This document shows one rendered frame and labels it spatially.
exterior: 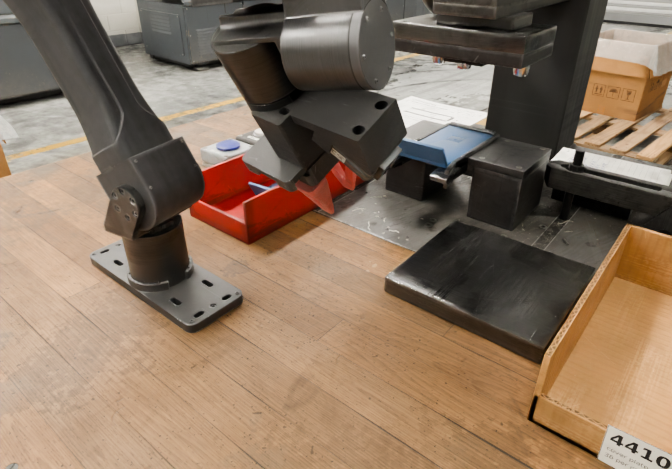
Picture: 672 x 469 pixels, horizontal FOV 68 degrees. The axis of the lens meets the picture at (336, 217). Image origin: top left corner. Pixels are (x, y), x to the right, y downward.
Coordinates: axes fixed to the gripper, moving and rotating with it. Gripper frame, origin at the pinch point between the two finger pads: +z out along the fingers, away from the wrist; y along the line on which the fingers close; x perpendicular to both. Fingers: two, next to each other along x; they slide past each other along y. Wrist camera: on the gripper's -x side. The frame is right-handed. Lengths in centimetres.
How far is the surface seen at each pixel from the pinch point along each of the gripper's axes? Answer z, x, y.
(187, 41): 194, 456, 165
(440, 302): 9.2, -11.7, -1.5
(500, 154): 15.6, -3.4, 22.5
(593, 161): 26.0, -10.5, 34.3
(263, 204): 6.3, 13.2, -2.8
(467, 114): 41, 23, 49
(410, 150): 9.7, 3.9, 14.3
